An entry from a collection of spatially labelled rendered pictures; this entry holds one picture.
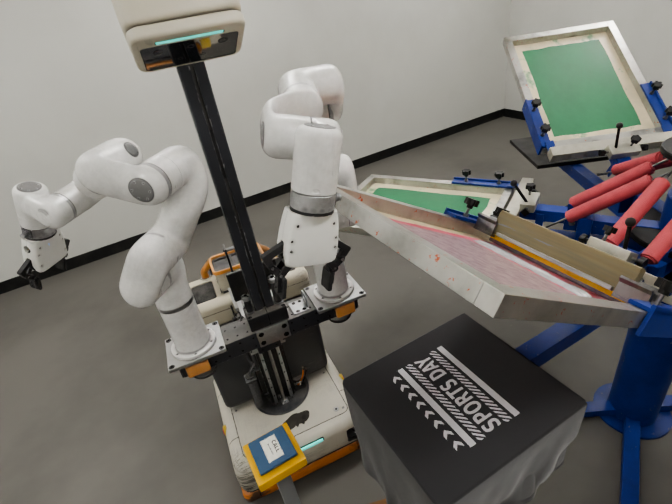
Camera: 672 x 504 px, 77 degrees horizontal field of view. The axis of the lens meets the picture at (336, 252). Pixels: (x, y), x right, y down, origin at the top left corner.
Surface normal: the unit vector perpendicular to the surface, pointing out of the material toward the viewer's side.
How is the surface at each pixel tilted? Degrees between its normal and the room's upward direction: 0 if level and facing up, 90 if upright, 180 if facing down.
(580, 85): 32
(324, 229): 92
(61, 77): 90
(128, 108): 90
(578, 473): 0
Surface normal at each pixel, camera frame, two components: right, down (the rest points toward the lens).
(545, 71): -0.13, -0.43
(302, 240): 0.40, 0.42
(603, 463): -0.15, -0.84
